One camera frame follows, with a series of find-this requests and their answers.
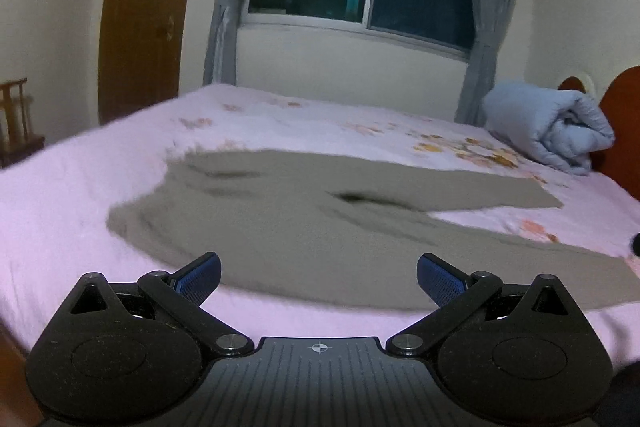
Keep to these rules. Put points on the brown wooden door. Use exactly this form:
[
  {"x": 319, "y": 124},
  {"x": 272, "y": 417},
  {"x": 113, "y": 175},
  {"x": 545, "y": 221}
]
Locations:
[{"x": 139, "y": 55}]

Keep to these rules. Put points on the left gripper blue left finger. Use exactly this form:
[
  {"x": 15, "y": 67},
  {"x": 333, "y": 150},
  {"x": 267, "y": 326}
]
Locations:
[{"x": 193, "y": 283}]

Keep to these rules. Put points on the pink floral bed sheet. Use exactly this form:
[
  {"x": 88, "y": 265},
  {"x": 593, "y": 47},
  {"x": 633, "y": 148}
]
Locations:
[{"x": 55, "y": 205}]

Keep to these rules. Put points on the folded light blue quilt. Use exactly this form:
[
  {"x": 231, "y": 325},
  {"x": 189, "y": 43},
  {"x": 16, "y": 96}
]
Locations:
[{"x": 557, "y": 128}]

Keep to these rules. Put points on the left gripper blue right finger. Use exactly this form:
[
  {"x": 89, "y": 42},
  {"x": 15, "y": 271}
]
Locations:
[{"x": 443, "y": 282}]

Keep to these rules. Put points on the wooden chair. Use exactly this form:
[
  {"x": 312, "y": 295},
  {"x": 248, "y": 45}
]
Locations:
[{"x": 18, "y": 140}]

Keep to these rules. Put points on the grey pants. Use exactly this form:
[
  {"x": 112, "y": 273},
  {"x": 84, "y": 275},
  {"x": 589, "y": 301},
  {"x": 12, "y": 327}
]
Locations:
[{"x": 349, "y": 231}]

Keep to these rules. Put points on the red wooden headboard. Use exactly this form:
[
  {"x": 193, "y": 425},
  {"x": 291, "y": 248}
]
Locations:
[{"x": 621, "y": 107}]

